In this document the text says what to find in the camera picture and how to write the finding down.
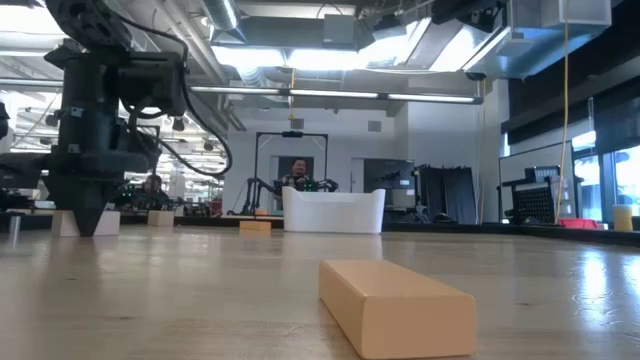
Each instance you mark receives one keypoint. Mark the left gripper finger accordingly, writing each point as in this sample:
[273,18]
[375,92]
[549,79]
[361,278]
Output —
[87,200]

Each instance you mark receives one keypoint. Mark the large natural wood block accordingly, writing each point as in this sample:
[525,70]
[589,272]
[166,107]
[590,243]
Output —
[110,223]

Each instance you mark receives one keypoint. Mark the small natural wood block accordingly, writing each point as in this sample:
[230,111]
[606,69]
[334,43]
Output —
[160,219]

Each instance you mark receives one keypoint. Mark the black background robot arm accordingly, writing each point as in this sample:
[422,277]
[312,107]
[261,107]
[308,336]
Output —
[252,195]
[325,185]

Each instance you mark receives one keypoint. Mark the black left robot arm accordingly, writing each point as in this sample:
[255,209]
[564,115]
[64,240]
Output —
[85,20]

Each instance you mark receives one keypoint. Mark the person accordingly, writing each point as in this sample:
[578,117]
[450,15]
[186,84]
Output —
[299,170]
[151,187]

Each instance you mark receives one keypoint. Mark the black computer monitor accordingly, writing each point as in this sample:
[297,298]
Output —
[20,172]

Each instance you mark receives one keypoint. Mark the long ceiling light bar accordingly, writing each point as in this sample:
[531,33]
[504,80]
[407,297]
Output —
[330,93]

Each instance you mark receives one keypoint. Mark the white plastic bin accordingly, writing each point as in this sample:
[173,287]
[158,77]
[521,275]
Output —
[334,212]

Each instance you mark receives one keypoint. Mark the dark cabinet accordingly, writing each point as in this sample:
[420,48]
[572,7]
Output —
[390,175]

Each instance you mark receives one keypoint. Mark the orange long block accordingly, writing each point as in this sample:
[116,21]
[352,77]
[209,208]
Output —
[400,320]

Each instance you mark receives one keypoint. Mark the black curtain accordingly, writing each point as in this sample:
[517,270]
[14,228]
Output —
[450,195]

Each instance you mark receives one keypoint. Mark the black perforated cart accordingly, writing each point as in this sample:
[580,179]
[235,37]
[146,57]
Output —
[535,202]

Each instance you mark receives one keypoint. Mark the red tray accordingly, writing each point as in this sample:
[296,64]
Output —
[580,224]

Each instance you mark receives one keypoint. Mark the yellow cylinder container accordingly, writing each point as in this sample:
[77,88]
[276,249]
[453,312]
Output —
[623,219]

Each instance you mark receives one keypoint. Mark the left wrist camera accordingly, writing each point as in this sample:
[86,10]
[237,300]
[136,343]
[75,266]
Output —
[155,82]

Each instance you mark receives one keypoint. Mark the silver metal post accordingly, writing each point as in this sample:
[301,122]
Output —
[14,227]

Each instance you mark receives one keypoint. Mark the black table frame rail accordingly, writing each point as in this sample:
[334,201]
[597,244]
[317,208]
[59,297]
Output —
[200,220]

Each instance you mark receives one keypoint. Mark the black metal gantry frame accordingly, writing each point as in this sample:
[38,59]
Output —
[292,134]

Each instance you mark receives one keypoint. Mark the silver rectangular duct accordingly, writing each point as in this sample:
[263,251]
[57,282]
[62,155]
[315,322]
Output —
[575,15]

